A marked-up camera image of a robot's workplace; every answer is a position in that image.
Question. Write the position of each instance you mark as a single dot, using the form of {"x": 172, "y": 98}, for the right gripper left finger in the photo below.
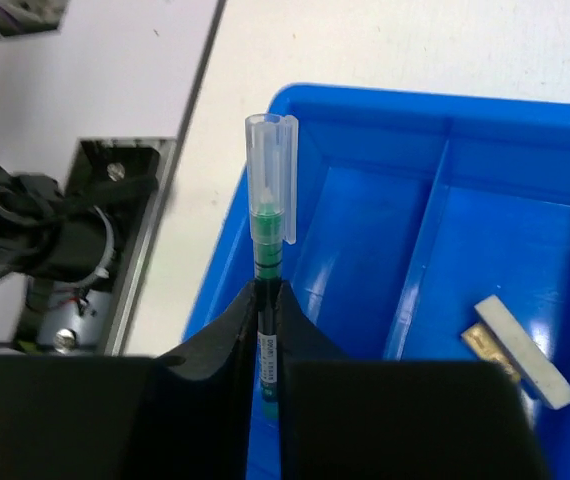
{"x": 182, "y": 415}

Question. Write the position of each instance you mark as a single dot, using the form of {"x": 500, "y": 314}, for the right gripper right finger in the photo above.
{"x": 344, "y": 418}

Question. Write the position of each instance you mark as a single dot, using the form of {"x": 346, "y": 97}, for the grey white eraser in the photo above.
{"x": 541, "y": 374}

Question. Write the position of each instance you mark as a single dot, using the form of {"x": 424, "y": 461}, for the green ink pen refill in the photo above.
{"x": 271, "y": 166}

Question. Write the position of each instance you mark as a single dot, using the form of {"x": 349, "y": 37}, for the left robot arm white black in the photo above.
{"x": 10, "y": 220}

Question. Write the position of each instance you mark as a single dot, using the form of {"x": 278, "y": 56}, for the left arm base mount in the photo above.
{"x": 81, "y": 301}

